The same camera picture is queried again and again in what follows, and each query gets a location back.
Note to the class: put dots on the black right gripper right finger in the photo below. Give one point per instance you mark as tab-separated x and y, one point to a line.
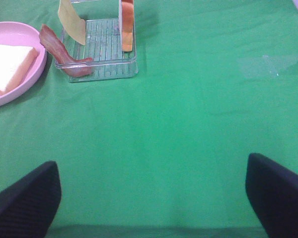
272	191

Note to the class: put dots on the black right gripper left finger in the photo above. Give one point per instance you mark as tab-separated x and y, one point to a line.
28	207

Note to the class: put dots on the bread slice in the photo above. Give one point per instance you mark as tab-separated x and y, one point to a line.
15	61
126	24

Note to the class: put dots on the bacon strip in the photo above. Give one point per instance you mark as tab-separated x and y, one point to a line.
56	48

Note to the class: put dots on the yellow cheese slice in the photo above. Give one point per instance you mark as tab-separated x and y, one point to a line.
71	22

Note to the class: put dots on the green tablecloth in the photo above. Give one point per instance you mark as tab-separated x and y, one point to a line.
217	81

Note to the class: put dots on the pink round plate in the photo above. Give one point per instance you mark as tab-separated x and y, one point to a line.
20	34

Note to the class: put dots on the right clear plastic tray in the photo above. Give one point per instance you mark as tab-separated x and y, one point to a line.
103	43

